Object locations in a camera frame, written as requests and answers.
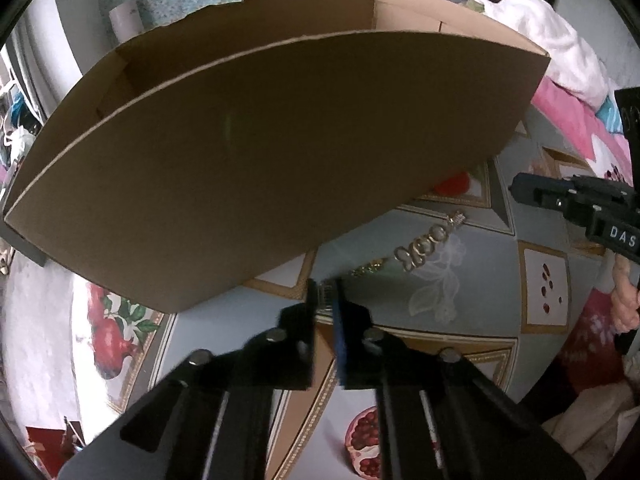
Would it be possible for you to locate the person's right hand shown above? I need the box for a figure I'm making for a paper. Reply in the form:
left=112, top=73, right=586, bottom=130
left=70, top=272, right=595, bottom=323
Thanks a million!
left=611, top=252, right=640, bottom=333

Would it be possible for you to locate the small silver hair clip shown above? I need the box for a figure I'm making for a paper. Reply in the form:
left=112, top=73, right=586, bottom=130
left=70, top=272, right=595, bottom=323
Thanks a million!
left=316, top=280, right=337, bottom=317

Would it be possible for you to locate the large cardboard box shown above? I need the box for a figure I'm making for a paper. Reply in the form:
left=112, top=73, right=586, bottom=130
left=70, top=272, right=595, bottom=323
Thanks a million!
left=2, top=0, right=552, bottom=315

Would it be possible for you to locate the red gift bag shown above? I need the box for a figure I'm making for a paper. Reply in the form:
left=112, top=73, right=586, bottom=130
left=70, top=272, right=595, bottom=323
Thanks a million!
left=25, top=425, right=68, bottom=478

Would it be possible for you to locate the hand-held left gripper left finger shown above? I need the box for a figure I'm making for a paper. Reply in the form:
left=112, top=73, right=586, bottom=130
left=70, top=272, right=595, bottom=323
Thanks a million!
left=57, top=278, right=319, bottom=480

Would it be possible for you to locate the beige knit garment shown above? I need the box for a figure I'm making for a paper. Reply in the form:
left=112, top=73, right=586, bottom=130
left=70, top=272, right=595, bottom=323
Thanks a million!
left=542, top=377, right=638, bottom=468

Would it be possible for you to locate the pink floral blanket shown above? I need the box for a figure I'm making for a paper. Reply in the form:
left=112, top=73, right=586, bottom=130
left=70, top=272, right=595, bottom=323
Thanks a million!
left=530, top=77, right=640, bottom=396

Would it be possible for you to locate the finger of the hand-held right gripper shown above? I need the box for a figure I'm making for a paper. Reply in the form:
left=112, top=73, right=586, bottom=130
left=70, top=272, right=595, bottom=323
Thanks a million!
left=614, top=87, right=640, bottom=136
left=509, top=172, right=571, bottom=213

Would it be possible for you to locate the fruit print tablecloth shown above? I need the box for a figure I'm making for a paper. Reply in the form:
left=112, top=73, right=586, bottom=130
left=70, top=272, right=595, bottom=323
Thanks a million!
left=70, top=105, right=626, bottom=480

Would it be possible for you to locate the white rolled mat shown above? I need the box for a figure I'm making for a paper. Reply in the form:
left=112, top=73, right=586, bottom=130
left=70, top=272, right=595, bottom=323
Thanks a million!
left=109, top=0, right=146, bottom=46

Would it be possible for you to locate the white fluffy blanket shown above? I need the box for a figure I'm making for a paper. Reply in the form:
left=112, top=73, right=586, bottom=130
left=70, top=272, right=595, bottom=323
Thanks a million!
left=470, top=0, right=613, bottom=108

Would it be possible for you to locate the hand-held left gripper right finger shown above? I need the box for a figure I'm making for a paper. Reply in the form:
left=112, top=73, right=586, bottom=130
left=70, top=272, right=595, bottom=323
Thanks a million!
left=331, top=278, right=586, bottom=480

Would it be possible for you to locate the pile of clothes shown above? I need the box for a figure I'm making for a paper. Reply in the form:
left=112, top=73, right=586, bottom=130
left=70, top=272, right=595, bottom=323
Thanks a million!
left=0, top=75, right=41, bottom=171

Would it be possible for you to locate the thin gold chain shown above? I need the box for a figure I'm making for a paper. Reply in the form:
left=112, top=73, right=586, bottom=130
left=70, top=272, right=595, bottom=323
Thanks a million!
left=347, top=257, right=390, bottom=277

